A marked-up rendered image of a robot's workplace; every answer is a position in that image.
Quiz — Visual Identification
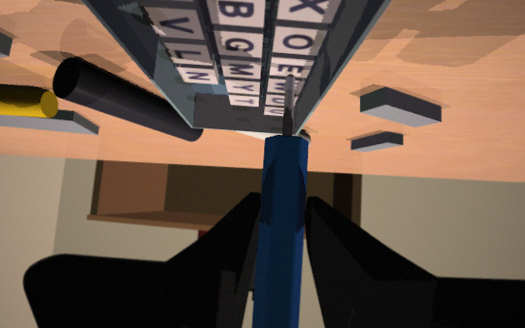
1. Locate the keyboard with white letter keys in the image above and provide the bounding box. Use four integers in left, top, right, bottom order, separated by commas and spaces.
79, 0, 395, 136

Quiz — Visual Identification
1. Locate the white cylinder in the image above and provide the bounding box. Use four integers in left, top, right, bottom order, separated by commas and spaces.
236, 131, 311, 148

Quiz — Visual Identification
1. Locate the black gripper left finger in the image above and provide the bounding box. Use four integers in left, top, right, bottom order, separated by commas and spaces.
23, 192, 261, 328

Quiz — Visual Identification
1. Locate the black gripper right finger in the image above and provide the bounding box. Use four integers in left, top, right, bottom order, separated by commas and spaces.
304, 196, 525, 328

